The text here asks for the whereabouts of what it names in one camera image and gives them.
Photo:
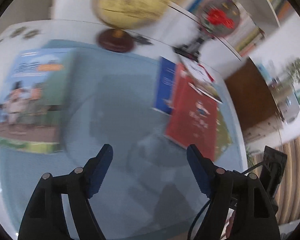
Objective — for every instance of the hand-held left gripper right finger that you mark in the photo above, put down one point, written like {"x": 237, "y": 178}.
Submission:
{"x": 197, "y": 170}

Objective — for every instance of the small black ornament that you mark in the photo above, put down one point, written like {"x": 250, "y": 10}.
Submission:
{"x": 141, "y": 40}

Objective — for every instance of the red book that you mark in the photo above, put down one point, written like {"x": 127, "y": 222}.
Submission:
{"x": 192, "y": 122}

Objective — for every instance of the stack of sorted books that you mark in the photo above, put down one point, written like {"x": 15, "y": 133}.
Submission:
{"x": 32, "y": 92}

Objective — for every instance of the rows of shelved books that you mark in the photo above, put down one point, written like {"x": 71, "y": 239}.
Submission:
{"x": 250, "y": 40}

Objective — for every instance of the plant in beige vase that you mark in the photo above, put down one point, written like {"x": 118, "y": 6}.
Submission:
{"x": 296, "y": 68}

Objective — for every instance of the olive green book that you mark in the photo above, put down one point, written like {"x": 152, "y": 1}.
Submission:
{"x": 223, "y": 135}

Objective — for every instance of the light blue quilted mat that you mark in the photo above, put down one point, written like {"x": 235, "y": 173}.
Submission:
{"x": 120, "y": 110}

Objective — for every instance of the brown wooden cabinet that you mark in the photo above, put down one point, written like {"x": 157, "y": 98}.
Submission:
{"x": 250, "y": 97}

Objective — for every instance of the white bookshelf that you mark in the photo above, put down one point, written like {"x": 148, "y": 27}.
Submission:
{"x": 285, "y": 40}

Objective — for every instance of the white cover book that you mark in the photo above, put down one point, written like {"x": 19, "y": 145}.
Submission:
{"x": 202, "y": 80}

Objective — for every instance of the antique yellow globe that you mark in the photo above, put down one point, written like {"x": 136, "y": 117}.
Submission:
{"x": 130, "y": 2}

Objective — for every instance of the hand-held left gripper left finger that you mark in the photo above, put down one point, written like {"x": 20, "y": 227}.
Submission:
{"x": 101, "y": 170}

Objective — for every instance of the dark blue book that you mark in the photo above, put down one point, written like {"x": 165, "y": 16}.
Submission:
{"x": 165, "y": 85}

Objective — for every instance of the tissue box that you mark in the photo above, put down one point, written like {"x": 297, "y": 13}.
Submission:
{"x": 262, "y": 71}

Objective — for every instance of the round embroidered fan on stand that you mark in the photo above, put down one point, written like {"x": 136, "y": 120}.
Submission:
{"x": 218, "y": 17}

